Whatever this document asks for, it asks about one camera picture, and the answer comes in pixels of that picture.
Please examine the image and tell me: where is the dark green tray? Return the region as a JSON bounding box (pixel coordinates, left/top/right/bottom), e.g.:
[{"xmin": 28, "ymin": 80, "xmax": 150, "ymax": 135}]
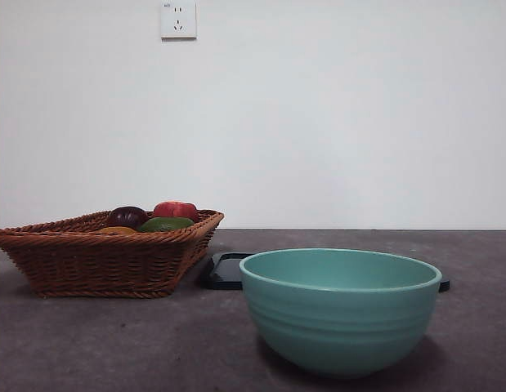
[{"xmin": 199, "ymin": 252, "xmax": 452, "ymax": 293}]

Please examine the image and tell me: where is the brown kiwi fruit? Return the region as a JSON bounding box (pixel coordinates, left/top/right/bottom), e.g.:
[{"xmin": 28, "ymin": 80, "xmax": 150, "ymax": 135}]
[{"xmin": 97, "ymin": 226, "xmax": 137, "ymax": 236}]

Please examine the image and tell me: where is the red apple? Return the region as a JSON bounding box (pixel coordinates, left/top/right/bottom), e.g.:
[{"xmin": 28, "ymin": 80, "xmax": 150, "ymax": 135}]
[{"xmin": 152, "ymin": 200, "xmax": 199, "ymax": 224}]

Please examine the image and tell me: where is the brown wicker basket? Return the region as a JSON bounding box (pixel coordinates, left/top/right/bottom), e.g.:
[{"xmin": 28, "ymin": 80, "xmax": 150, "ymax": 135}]
[{"xmin": 0, "ymin": 208, "xmax": 226, "ymax": 299}]

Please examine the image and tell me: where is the white wall socket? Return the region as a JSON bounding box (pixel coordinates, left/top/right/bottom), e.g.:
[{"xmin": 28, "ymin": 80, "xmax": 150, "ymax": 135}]
[{"xmin": 160, "ymin": 1, "xmax": 198, "ymax": 41}]

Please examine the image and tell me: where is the green fruit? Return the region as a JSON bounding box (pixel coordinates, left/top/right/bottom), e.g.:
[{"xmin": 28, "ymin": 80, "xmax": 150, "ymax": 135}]
[{"xmin": 137, "ymin": 216, "xmax": 195, "ymax": 234}]

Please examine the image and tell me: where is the dark purple fruit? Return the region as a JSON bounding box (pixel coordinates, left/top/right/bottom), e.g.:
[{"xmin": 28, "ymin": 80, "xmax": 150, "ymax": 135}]
[{"xmin": 105, "ymin": 206, "xmax": 150, "ymax": 230}]

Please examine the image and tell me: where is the teal bowl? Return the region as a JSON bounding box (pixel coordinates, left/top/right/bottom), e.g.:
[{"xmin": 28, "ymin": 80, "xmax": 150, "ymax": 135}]
[{"xmin": 239, "ymin": 247, "xmax": 443, "ymax": 379}]

